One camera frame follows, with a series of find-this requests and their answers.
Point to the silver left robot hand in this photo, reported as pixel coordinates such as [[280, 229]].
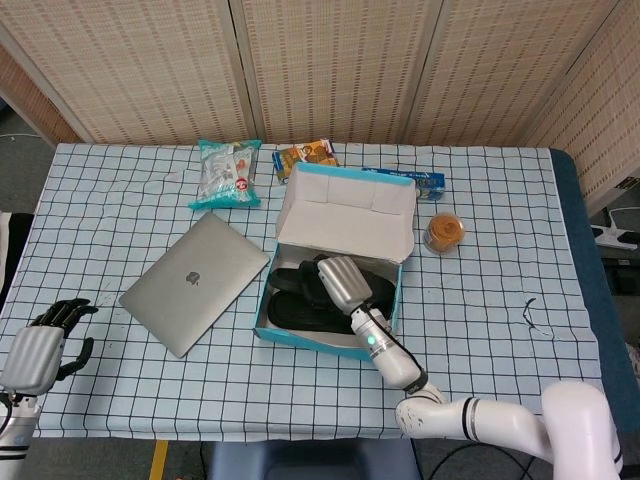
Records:
[[32, 357]]

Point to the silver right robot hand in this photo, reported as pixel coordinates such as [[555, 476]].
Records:
[[345, 282]]

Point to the black rubber slipper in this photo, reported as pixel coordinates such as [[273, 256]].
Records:
[[300, 315], [287, 280]]

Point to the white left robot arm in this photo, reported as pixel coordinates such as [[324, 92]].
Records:
[[17, 435]]

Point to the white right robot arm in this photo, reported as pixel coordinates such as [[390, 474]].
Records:
[[390, 360]]

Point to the blue cardboard shoe box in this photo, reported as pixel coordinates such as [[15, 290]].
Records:
[[345, 220]]

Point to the white checkered tablecloth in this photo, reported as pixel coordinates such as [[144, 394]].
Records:
[[125, 390]]

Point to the blue seaweed roll pack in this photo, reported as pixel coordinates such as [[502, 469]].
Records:
[[430, 185]]

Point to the orange blue snack packet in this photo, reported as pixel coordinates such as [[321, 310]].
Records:
[[300, 155]]

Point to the grey closed laptop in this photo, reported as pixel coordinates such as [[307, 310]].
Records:
[[190, 285]]

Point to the teal snack bag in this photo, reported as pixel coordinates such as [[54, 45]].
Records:
[[225, 175]]

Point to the blue grey chair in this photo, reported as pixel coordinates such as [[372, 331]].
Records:
[[310, 462]]

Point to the bamboo folding screen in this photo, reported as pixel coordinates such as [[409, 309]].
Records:
[[325, 65]]

